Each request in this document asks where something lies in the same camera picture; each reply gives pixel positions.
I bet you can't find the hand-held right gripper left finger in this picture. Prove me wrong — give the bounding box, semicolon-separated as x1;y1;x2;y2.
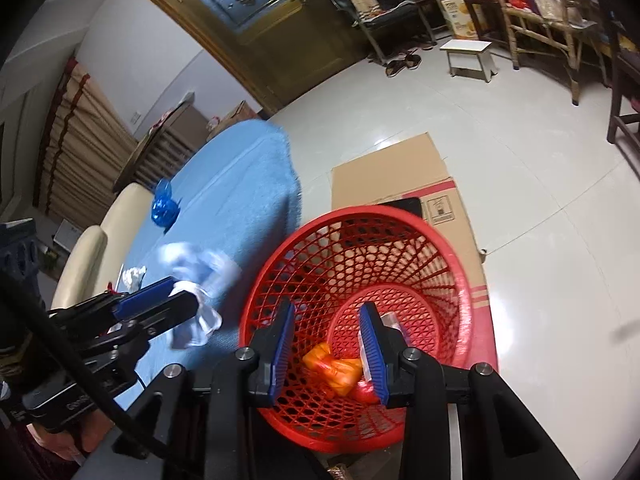
65;299;301;480

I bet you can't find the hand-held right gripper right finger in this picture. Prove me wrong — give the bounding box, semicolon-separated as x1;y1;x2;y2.
357;301;583;480

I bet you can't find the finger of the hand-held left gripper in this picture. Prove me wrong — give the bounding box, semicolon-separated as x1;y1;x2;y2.
75;290;199;362
47;276;176;334

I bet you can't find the white paper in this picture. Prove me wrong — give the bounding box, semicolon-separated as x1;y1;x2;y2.
119;265;147;288

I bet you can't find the orange wrapper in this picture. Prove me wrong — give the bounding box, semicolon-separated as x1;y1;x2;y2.
301;342;365;396

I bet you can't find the pale plastic bag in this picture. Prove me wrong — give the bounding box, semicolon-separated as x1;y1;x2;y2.
157;241;243;350

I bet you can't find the blue plastic bag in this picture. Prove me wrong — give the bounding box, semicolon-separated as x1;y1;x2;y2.
151;177;181;233

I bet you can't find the red plastic mesh basket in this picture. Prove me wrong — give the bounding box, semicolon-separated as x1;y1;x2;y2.
238;205;473;453

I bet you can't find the person's left hand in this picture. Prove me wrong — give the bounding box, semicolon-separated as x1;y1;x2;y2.
27;407;118;468

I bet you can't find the red crumpled wrapper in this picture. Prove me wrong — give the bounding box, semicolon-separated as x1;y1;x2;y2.
350;377;383;406

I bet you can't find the clear plastic packet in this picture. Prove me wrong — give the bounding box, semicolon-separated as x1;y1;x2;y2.
380;311;405;336

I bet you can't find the cream leather sofa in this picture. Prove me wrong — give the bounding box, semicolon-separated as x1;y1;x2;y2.
50;182;156;311

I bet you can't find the white panel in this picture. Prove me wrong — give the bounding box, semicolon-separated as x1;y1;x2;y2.
54;220;81;256

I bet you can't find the blue tablecloth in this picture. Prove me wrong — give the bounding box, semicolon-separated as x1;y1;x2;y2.
112;119;303;411

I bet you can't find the wooden slatted crib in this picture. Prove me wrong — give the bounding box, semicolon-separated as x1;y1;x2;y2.
114;92;208;193

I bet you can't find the beige curtain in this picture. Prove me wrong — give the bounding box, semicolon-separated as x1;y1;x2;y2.
32;57;138;228

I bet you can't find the flat brown cardboard sheet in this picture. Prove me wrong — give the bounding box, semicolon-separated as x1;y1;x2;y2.
330;132;496;376

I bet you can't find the brown cardboard box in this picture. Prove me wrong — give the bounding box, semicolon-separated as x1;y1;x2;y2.
220;101;261;128

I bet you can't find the wooden glazed double door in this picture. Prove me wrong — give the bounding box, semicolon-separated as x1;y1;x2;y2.
125;0;396;116

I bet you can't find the small white stool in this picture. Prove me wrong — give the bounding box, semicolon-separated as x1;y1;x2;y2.
440;39;498;82

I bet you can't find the black metal chair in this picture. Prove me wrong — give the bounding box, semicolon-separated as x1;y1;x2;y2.
322;0;441;63

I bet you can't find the yellow printed carton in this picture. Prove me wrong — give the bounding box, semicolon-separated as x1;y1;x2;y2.
439;0;478;41

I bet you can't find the dark wooden chair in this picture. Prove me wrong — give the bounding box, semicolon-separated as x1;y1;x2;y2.
597;10;640;161

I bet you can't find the wicker chair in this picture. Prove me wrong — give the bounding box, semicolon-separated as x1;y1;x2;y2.
489;0;608;106

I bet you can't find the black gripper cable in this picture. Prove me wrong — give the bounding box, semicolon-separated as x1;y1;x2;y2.
0;272;201;480

